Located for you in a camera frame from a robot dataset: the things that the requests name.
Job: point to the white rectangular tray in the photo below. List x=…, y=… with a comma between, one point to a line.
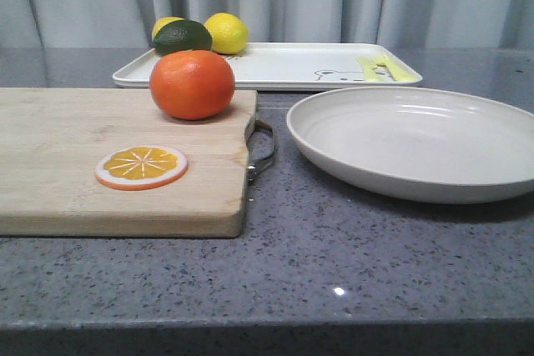
x=313, y=67

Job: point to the green lime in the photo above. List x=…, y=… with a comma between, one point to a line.
x=182, y=35

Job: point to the orange slice toy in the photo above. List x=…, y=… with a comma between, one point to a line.
x=141, y=167

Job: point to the beige round plate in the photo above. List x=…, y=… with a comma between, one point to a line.
x=418, y=144

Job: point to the orange mandarin fruit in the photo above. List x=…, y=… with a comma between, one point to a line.
x=192, y=85

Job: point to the metal cutting board handle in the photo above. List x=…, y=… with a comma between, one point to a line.
x=261, y=145

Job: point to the yellow plastic fork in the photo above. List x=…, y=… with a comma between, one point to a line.
x=397, y=72

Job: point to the yellow lemon right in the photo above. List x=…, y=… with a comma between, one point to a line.
x=230, y=35

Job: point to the wooden cutting board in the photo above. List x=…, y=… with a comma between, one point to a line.
x=53, y=138

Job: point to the yellow lemon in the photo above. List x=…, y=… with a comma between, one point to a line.
x=230, y=35
x=161, y=22

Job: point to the yellow lemon left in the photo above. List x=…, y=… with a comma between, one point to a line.
x=161, y=22

